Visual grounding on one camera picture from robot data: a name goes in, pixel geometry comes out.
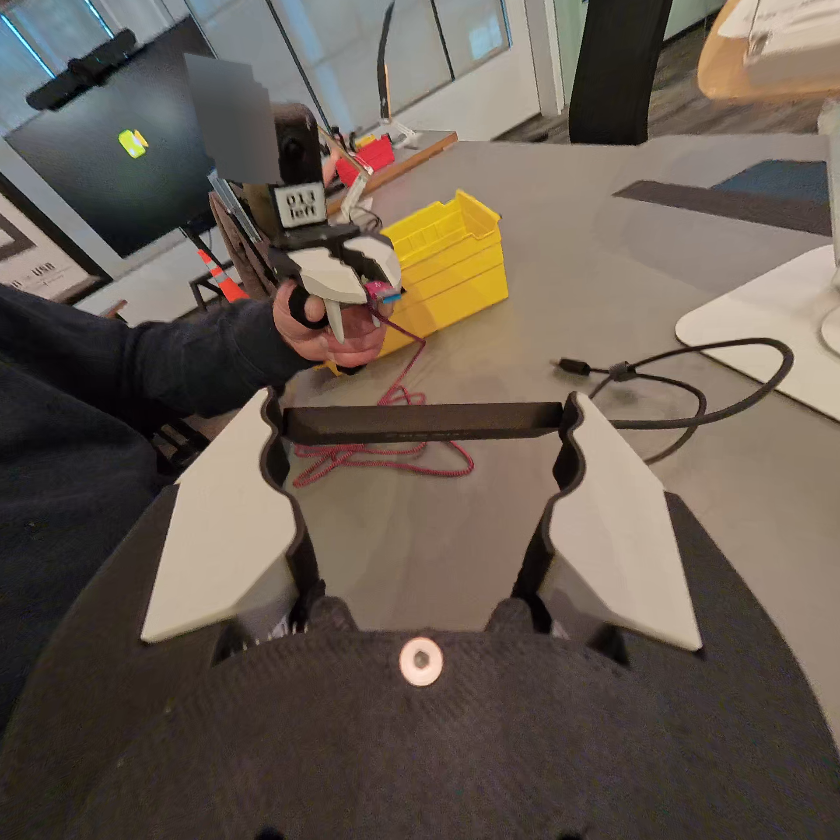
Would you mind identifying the yellow plastic bin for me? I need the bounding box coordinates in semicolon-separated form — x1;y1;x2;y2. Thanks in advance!
315;189;511;376

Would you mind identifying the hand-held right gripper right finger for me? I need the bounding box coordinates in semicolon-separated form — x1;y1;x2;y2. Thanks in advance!
512;390;703;652

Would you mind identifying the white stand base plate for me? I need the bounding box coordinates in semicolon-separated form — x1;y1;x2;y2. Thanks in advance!
676;244;840;422

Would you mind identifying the person's left hand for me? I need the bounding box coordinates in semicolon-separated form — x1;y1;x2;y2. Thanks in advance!
272;279;389;370

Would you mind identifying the red plastic bin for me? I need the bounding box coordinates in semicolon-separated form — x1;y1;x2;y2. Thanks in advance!
336;136;395;186

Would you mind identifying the pink braided usb cable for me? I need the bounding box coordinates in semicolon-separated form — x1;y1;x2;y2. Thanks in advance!
292;281;475;490

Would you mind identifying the black hub cable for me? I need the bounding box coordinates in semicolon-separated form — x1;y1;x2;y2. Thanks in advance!
550;338;795;466

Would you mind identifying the black video bar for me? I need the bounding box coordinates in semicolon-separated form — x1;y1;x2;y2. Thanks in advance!
26;28;137;111

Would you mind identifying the framed wall sign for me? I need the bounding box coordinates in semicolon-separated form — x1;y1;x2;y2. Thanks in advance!
0;174;109;296

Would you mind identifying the black office chair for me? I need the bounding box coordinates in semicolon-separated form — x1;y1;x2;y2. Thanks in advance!
567;0;675;145

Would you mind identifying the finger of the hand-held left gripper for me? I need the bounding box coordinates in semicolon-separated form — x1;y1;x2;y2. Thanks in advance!
341;234;403;294
292;247;368;306

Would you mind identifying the striped traffic cone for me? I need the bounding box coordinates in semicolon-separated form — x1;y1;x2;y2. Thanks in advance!
197;248;249;303

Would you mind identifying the wooden edge desk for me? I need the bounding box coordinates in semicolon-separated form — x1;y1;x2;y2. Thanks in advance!
325;129;458;217

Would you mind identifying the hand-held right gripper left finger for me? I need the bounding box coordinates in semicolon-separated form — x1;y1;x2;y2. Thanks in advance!
140;387;322;644

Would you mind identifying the person's left forearm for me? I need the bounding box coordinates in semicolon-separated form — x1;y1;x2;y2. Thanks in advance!
0;285;309;421

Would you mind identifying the printed instruction sheet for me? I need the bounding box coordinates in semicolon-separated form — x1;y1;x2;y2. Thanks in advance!
718;0;840;93

